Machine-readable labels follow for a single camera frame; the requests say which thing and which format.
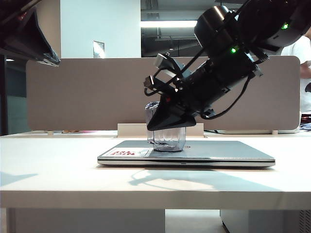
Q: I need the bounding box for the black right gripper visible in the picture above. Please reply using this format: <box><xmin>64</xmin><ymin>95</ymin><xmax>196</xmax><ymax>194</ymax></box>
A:
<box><xmin>146</xmin><ymin>59</ymin><xmax>231</xmax><ymax>132</ymax></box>

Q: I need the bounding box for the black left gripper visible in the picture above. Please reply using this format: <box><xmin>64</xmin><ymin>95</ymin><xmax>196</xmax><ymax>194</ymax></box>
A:
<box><xmin>0</xmin><ymin>0</ymin><xmax>61</xmax><ymax>67</ymax></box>

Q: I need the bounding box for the transparent grey plastic mug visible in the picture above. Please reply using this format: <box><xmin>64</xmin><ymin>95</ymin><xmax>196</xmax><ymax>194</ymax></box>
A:
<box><xmin>145</xmin><ymin>101</ymin><xmax>187</xmax><ymax>152</ymax></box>

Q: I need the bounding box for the white red laptop sticker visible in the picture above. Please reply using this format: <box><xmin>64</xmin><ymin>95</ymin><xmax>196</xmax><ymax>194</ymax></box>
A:
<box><xmin>106</xmin><ymin>147</ymin><xmax>154</xmax><ymax>158</ymax></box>

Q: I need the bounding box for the silver closed laptop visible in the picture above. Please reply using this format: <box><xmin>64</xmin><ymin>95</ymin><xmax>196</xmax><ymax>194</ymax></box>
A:
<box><xmin>97</xmin><ymin>140</ymin><xmax>276</xmax><ymax>168</ymax></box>

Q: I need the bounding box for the white flat device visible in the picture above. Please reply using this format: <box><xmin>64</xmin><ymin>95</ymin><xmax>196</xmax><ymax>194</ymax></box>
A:
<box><xmin>215</xmin><ymin>128</ymin><xmax>300</xmax><ymax>135</ymax></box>

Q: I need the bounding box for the brown fabric desk divider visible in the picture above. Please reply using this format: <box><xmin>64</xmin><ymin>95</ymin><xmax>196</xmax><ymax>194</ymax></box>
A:
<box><xmin>25</xmin><ymin>55</ymin><xmax>302</xmax><ymax>132</ymax></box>

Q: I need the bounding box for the beige desk support panel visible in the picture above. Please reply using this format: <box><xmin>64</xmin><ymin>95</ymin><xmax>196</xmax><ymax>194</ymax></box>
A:
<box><xmin>7</xmin><ymin>209</ymin><xmax>166</xmax><ymax>233</ymax></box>

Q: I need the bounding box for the person in white t-shirt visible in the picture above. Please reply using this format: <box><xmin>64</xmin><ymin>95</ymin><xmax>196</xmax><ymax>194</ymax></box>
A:
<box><xmin>280</xmin><ymin>33</ymin><xmax>311</xmax><ymax>121</ymax></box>

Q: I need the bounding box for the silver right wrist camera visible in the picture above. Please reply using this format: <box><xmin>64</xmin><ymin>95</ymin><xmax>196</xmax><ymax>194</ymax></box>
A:
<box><xmin>143</xmin><ymin>52</ymin><xmax>188</xmax><ymax>97</ymax></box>

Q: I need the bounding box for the small wall poster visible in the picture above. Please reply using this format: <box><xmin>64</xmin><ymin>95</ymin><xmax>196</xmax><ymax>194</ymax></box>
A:
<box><xmin>92</xmin><ymin>40</ymin><xmax>105</xmax><ymax>59</ymax></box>

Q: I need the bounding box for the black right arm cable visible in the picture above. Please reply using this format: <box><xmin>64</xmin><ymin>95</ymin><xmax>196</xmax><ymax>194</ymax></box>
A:
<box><xmin>200</xmin><ymin>72</ymin><xmax>252</xmax><ymax>120</ymax></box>

